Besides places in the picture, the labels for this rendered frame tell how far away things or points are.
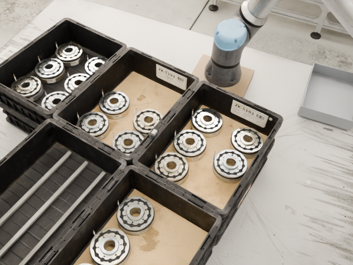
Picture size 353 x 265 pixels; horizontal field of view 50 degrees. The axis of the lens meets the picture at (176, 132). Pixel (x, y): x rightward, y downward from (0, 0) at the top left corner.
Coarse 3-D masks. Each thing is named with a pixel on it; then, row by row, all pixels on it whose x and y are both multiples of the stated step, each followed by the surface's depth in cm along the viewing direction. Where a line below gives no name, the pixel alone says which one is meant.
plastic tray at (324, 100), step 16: (320, 64) 159; (320, 80) 160; (336, 80) 160; (352, 80) 158; (304, 96) 147; (320, 96) 154; (336, 96) 154; (352, 96) 154; (304, 112) 146; (320, 112) 143; (336, 112) 149; (352, 112) 149
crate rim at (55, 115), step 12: (132, 48) 136; (156, 60) 132; (180, 72) 129; (192, 84) 126; (72, 96) 121; (60, 108) 118; (60, 120) 115; (84, 132) 112; (144, 144) 110; (120, 156) 107; (132, 156) 108
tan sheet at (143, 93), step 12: (132, 72) 143; (120, 84) 139; (132, 84) 139; (144, 84) 139; (156, 84) 139; (132, 96) 135; (144, 96) 135; (156, 96) 136; (168, 96) 136; (180, 96) 136; (96, 108) 131; (132, 108) 132; (144, 108) 132; (156, 108) 132; (168, 108) 132; (120, 120) 128; (132, 120) 128; (108, 144) 122
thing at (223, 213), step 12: (204, 84) 126; (192, 96) 123; (180, 108) 119; (264, 108) 120; (168, 120) 116; (276, 132) 116; (264, 144) 112; (144, 168) 105; (252, 168) 106; (168, 180) 103; (240, 192) 103; (204, 204) 99; (228, 204) 99
